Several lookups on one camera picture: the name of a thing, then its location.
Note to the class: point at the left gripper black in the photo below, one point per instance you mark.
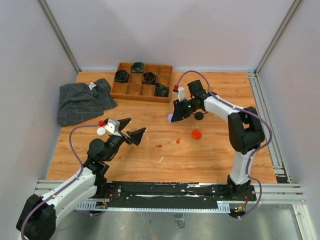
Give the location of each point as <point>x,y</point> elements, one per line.
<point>135,135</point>

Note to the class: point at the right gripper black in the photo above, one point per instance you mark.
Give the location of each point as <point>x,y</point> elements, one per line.
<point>179,113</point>

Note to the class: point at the purple earbud charging case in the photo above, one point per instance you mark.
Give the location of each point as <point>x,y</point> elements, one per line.
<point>169,117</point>

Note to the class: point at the orange earbud charging case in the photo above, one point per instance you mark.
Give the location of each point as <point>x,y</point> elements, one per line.
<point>196,134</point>

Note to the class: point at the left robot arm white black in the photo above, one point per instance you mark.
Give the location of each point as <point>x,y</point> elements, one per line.
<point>41,214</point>

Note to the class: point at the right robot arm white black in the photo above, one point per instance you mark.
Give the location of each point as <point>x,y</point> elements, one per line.
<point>245,130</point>

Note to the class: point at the white earbud charging case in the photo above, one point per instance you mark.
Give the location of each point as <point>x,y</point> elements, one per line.
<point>101,131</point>

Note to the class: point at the dark blue rolled tie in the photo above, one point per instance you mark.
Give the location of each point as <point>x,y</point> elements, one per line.
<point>161,90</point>

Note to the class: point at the dark red rolled tie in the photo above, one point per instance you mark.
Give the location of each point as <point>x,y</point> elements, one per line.
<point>149,78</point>

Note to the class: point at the wooden compartment tray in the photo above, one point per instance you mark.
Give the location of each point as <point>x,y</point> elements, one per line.
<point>136,90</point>

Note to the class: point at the dark rolled tie left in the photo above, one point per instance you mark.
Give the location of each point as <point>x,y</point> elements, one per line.
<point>121,76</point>

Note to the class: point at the grey checked cloth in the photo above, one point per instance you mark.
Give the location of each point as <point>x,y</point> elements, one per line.
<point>80,102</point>

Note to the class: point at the dark rolled tie top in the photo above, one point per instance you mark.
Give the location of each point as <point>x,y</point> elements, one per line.
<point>137,67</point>

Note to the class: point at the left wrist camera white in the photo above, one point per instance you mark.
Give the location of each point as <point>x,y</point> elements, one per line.
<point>112,126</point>

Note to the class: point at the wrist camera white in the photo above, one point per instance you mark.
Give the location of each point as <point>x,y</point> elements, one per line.
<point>181,94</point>
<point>112,126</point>

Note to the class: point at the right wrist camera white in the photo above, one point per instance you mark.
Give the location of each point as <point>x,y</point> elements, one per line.
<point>181,94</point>

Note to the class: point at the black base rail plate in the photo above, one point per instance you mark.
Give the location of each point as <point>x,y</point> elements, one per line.
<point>163,194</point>

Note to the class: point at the white cable duct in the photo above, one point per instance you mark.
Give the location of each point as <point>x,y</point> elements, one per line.
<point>97,207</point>

